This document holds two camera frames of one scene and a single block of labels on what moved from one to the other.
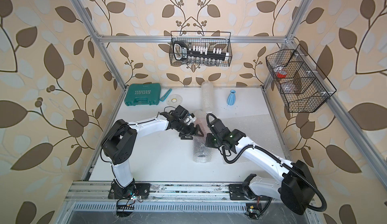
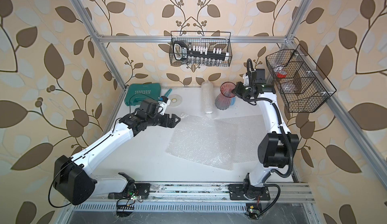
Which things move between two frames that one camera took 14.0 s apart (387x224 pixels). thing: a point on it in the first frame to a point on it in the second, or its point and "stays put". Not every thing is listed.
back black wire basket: x=197 y=48 stays put
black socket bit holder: x=182 y=51 stays put
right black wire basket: x=303 y=86 stays put
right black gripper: x=208 y=142 to x=238 y=91
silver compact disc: x=174 y=100 stays put
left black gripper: x=190 y=132 to x=171 y=124
